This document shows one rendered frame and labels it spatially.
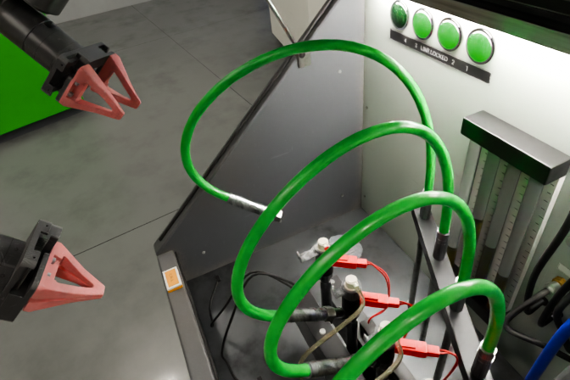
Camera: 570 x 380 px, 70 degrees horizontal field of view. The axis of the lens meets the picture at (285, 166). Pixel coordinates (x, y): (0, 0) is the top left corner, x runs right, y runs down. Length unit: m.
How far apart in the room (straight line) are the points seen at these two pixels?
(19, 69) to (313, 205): 3.07
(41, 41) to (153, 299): 1.65
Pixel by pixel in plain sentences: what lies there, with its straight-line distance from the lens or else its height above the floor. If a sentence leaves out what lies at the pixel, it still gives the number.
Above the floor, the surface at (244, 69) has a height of 1.41.
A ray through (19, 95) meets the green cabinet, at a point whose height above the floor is 0.33.
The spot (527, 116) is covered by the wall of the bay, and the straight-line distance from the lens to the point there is 0.64.
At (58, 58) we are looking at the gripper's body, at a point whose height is 1.45.
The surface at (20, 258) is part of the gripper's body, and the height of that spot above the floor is 1.32.
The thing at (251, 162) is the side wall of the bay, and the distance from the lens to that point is 0.88.
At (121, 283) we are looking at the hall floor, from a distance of 2.28.
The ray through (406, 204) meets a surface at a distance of 0.40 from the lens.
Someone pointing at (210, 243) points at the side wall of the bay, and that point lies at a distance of 0.99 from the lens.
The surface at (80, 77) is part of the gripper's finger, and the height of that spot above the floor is 1.42.
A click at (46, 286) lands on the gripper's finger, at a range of 0.51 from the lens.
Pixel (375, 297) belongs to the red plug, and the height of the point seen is 1.12.
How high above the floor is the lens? 1.63
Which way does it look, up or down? 38 degrees down
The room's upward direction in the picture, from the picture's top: 7 degrees counter-clockwise
